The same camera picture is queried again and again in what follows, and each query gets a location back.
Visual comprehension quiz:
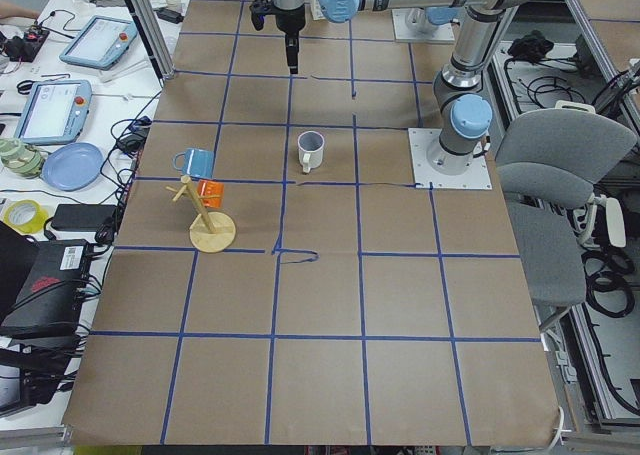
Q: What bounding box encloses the lower teach pendant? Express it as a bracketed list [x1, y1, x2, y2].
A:
[14, 80, 92, 145]

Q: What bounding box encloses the green tape rolls stack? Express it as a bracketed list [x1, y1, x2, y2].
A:
[1, 138, 45, 178]

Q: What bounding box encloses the black power adapter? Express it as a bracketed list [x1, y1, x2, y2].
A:
[51, 204, 116, 232]

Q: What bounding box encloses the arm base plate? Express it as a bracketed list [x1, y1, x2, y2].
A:
[392, 7, 459, 45]
[408, 128, 492, 190]

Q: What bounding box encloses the blue mug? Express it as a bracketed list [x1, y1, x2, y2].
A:
[172, 148, 215, 179]

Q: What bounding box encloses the orange cup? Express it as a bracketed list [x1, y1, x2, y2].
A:
[197, 179, 224, 209]

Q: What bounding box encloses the upper teach pendant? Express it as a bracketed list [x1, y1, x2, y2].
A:
[59, 15, 138, 70]

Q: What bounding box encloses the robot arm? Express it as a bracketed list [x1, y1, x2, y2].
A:
[319, 0, 529, 125]

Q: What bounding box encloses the aluminium frame post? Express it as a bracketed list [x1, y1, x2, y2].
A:
[124, 0, 175, 81]

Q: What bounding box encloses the light blue plate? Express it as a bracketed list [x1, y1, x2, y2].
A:
[41, 142, 104, 191]

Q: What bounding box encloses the yellow tape roll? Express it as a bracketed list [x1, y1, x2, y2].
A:
[3, 200, 49, 234]

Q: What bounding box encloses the black electronics box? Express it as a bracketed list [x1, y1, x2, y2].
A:
[1, 239, 102, 340]

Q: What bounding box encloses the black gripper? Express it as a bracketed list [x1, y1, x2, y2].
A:
[272, 0, 305, 74]

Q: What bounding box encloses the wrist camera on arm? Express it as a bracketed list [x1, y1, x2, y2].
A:
[250, 0, 272, 31]

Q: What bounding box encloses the teach pendant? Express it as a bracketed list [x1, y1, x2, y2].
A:
[14, 80, 92, 145]
[59, 15, 138, 70]

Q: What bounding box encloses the grey office chair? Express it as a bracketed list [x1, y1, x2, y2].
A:
[495, 102, 637, 331]

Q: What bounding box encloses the white ribbed mug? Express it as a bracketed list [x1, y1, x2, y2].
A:
[297, 131, 325, 174]

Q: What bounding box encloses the wooden mug tree stand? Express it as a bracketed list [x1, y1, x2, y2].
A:
[166, 175, 236, 253]

